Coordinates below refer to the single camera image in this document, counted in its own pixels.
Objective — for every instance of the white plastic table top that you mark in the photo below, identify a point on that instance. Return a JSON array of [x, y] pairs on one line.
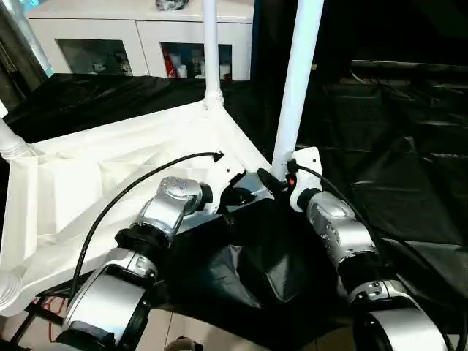
[[88, 175]]

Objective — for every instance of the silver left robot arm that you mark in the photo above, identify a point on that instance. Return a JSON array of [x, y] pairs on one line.
[[146, 234]]

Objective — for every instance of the black work mat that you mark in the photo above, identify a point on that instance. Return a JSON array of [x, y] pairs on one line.
[[395, 183]]

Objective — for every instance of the small brass label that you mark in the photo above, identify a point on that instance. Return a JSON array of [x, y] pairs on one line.
[[313, 67]]

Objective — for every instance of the red bottle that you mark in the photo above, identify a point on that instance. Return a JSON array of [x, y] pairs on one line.
[[170, 68]]

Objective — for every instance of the white cabinet with glass doors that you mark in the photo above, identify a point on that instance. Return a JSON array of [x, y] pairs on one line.
[[110, 33]]

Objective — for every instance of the grey window curtain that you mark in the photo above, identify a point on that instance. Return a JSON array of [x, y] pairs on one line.
[[22, 47]]

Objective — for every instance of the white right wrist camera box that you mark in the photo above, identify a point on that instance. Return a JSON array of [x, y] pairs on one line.
[[303, 172]]

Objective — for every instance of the grey horizontal rail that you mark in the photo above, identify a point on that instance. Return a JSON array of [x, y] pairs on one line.
[[409, 67]]

